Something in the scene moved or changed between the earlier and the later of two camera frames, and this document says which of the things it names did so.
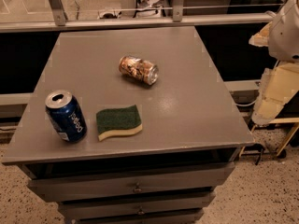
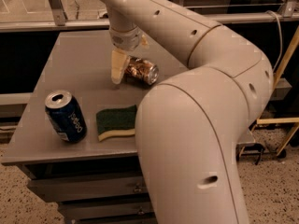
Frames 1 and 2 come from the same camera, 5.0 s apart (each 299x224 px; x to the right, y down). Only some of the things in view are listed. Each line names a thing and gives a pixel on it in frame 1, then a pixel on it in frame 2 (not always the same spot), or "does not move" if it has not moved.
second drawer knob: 141,212 does not move
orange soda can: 142,69 does not move
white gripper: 285,36 → 125,40
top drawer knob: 137,189 does not move
